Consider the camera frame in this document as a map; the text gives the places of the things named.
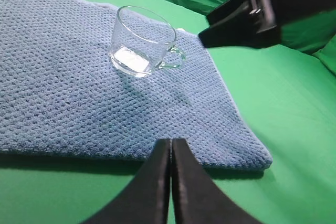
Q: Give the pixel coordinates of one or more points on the transparent glass cup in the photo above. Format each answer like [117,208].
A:
[142,42]

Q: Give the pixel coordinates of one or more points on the blue waffle-weave towel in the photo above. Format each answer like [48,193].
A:
[61,95]

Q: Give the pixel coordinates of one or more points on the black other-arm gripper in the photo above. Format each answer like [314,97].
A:
[256,23]

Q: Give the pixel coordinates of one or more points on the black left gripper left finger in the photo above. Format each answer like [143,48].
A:
[146,197]

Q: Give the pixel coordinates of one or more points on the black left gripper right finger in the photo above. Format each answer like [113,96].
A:
[196,198]

